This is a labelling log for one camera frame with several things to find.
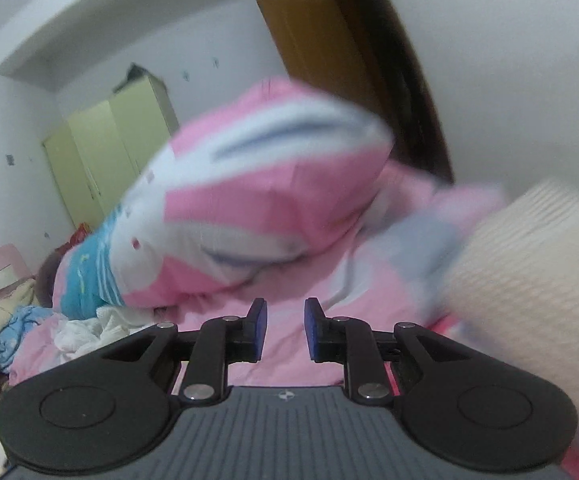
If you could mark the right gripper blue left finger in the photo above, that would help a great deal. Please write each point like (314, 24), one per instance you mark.
(220, 342)

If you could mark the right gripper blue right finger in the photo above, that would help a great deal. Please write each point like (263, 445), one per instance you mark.
(351, 343)

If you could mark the pink magenta floral bed blanket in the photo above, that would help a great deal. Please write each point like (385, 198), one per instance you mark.
(453, 328)

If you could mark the light pink quilt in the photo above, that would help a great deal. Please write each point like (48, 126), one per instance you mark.
(390, 271)

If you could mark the crumpled white cloth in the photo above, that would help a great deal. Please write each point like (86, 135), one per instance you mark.
(76, 338)

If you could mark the large pink blue cartoon pillow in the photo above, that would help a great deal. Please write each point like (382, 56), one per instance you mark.
(282, 173)

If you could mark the light blue crumpled garment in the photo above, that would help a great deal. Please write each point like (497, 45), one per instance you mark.
(23, 321)

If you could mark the yellow-green wardrobe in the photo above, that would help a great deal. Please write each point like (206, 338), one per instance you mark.
(97, 154)

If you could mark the brown wooden door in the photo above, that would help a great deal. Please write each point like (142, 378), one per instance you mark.
(359, 50)

